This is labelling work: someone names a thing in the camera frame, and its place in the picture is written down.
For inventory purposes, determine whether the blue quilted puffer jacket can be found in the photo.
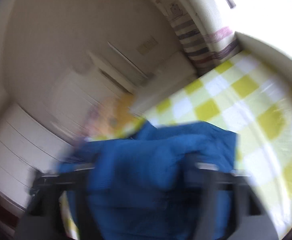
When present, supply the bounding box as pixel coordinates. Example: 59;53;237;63
58;122;237;239

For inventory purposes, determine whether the colourful patterned pillow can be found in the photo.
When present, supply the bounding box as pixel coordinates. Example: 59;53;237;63
81;105;102;138

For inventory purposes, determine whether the white wardrobe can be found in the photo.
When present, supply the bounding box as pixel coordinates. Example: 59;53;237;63
0;104;70;207

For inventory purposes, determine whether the yellow pillow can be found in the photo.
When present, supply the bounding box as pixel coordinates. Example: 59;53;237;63
97;93;138;135

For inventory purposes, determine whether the yellow white checkered bedspread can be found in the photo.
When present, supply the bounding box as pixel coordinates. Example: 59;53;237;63
67;51;292;239

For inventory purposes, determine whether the white wooden headboard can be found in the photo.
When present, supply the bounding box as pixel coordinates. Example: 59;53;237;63
48;51;142;140

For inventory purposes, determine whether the white nightstand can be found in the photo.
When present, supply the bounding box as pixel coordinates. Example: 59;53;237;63
130;51;197;115

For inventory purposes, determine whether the patterned striped curtain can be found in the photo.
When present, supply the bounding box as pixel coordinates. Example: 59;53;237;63
169;0;240;76

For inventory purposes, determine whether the wall power socket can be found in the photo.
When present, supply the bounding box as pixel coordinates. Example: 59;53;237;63
136;36;158;55

